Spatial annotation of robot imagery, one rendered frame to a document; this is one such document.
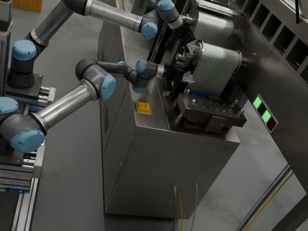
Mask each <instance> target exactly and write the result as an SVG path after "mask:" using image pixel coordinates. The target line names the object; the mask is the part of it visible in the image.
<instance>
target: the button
mask: <svg viewBox="0 0 308 231"><path fill-rule="evenodd" d="M137 108H138V111H139V112H144V113H149V114H150V112H151V109H150V105H149V103H144V102H139V101H138V103H137Z"/></svg>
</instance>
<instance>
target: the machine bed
mask: <svg viewBox="0 0 308 231"><path fill-rule="evenodd" d="M114 2H115V8H118V9H121V10H123V11H124V7H123V3H122V0H114ZM118 28H119V35H120V41H121V49H122V55H123V61H124V62H125V63H127V64H128V65H129V66H130V67H131V68H133V69H134V70H135V67H136V63H137V61H138V60H143V61H146V60H147V57H148V55H149V52H150V50H151V47H152V44H153V42H154V39H155V36H154V37H153V38H151V39H147V38H145V37H144V36H143V35H142V34H141V33H138V32H135V31H133V30H130V29H127V28H124V27H121V26H118ZM171 54H172V52H168V51H165V53H164V56H163V58H162V60H161V63H160V64H161V65H165V63H168V61H169V59H170V57H171ZM157 79H158V83H159V87H160V90H161V93H162V97H163V100H164V104H165V108H166V111H167V115H168V118H169V121H170V125H171V128H172V130H168V126H167V123H166V119H165V115H164V112H163V108H162V104H161V101H160V97H159V93H158V90H157V86H156V83H155V79H154V77H153V76H150V78H149V81H148V84H147V87H146V89H145V91H144V92H143V93H137V92H135V91H134V90H133V89H132V86H133V84H131V83H130V82H129V81H126V82H127V88H128V94H129V100H130V106H131V112H132V120H133V126H134V131H137V132H144V133H151V134H156V135H162V136H169V137H174V138H182V139H188V140H194V141H200V142H206V143H214V144H220V145H225V146H232V147H238V146H239V144H240V141H239V139H238V137H237V135H236V133H235V131H234V129H233V127H231V128H230V129H229V131H228V133H223V132H220V133H219V134H218V133H213V132H206V131H204V129H200V128H194V127H189V126H186V125H185V122H184V119H178V117H177V116H178V115H179V114H180V109H179V108H176V107H174V104H173V103H174V100H175V99H174V98H173V99H172V98H167V97H164V93H163V92H164V91H166V92H168V90H167V88H166V80H165V77H164V78H157ZM138 101H139V102H144V103H149V105H150V109H151V114H150V115H149V114H143V113H138V112H137V108H136V103H138Z"/></svg>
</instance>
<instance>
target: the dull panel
mask: <svg viewBox="0 0 308 231"><path fill-rule="evenodd" d="M230 81H231V83H232V85H231V87H230V89H229V90H228V92H227V94H226V96H225V97H224V99H223V101H227V102H231V103H233V101H234V100H235V98H236V97H237V95H238V93H239V92H240V90H241V87H240V85H239V83H238V82H237V80H236V79H235V77H234V75H233V74H232V75H231V77H230Z"/></svg>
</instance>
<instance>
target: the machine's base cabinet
mask: <svg viewBox="0 0 308 231"><path fill-rule="evenodd" d="M98 49H99V62H108V63H118V62H120V61H123V55H122V49H121V41H120V35H119V28H118V25H115V24H113V23H110V22H107V21H103V25H102V28H101V31H100V36H99V40H98ZM123 62H124V61H123ZM114 78H115V79H116V87H115V90H114V92H113V94H112V95H111V96H110V97H109V98H108V99H106V100H101V99H100V104H101V126H102V149H103V171H104V204H105V213H106V214H109V215H128V216H141V217H154V218H167V219H174V188H173V187H172V185H173V184H176V185H177V187H176V196H177V209H176V219H181V206H182V219H189V218H190V216H191V215H192V214H193V212H194V210H195V202H196V184H195V183H194V181H195V180H197V181H198V184H197V186H198V200H197V206H198V205H199V203H200V202H201V200H202V199H203V197H204V196H205V194H206V193H207V191H208V190H209V189H210V187H211V186H212V184H213V183H214V181H215V180H216V178H217V177H218V175H219V174H220V173H221V171H222V170H223V168H224V167H225V165H226V164H227V162H228V161H229V159H230V158H231V156H232V155H233V154H234V152H235V150H236V149H237V147H232V146H225V145H220V144H214V143H206V142H200V141H194V140H188V139H182V138H176V137H169V136H162V135H156V134H151V133H144V132H137V131H134V126H133V120H132V112H131V106H130V100H129V94H128V88H127V80H126V79H125V78H123V77H114ZM178 193H181V206H180V198H179V196H178Z"/></svg>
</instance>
